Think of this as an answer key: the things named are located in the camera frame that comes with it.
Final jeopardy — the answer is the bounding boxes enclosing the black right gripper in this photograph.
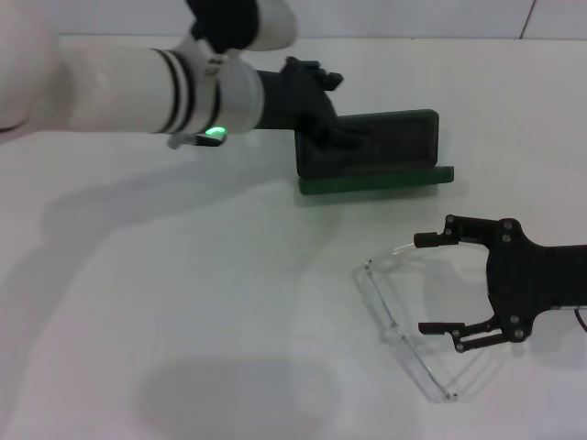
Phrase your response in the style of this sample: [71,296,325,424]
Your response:
[413,214,587,354]

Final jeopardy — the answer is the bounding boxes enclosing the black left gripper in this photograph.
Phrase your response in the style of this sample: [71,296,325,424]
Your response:
[254,57,368,150]

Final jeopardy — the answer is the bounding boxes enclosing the green glasses case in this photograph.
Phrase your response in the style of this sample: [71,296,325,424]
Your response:
[293,108,456,197]

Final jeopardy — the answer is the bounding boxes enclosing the clear white glasses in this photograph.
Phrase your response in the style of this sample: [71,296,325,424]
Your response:
[352,240,505,404]

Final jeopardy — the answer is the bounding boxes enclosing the white partition panel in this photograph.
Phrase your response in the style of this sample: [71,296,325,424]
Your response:
[293,0,536,41]
[0,0,192,38]
[522,0,587,42]

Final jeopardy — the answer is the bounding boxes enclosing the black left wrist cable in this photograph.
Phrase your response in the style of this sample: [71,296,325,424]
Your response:
[165,130,227,150]

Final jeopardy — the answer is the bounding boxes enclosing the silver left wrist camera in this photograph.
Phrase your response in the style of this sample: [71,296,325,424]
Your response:
[183,0,299,54]

